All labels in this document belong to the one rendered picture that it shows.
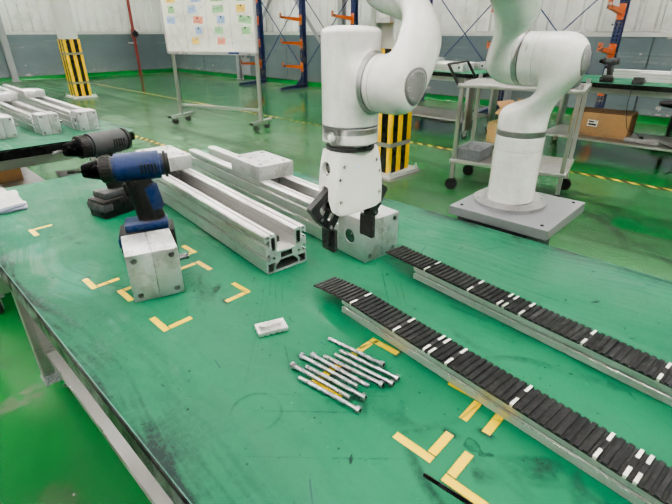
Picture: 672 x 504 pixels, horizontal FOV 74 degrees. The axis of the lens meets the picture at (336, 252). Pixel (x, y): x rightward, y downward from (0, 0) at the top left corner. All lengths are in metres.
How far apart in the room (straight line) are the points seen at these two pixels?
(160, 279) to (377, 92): 0.52
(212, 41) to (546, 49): 5.90
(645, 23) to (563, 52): 7.23
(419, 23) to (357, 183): 0.23
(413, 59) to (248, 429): 0.51
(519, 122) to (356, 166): 0.63
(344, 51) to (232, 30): 5.98
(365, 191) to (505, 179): 0.62
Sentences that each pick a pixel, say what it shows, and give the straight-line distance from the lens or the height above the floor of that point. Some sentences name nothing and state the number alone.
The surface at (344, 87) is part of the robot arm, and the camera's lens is 0.65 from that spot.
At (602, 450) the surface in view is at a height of 0.81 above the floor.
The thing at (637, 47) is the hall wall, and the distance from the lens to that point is 8.41.
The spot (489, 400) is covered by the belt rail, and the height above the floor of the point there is 0.79.
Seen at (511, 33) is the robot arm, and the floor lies 1.22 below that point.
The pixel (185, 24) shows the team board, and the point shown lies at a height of 1.32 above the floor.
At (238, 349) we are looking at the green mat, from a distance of 0.74.
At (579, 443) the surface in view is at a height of 0.81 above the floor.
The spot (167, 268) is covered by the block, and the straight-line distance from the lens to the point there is 0.89.
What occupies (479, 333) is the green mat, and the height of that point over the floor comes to 0.78.
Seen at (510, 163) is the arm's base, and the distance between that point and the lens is 1.25.
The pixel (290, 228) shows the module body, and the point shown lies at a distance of 0.95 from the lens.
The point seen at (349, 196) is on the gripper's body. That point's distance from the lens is 0.69.
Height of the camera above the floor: 1.23
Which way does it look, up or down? 26 degrees down
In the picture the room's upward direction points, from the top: straight up
